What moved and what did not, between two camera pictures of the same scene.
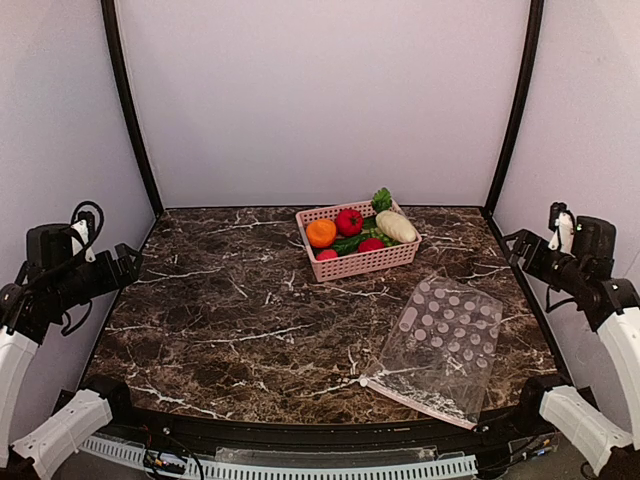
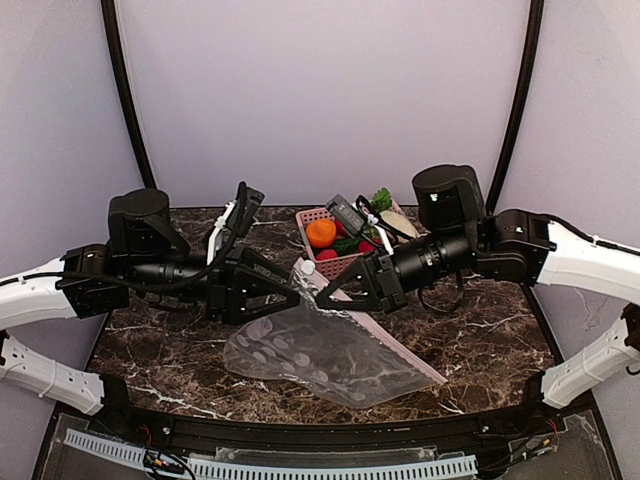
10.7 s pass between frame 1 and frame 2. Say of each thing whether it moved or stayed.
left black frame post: stayed
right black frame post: stayed
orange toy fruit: stayed
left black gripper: moved
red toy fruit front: stayed
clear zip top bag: moved
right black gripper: moved
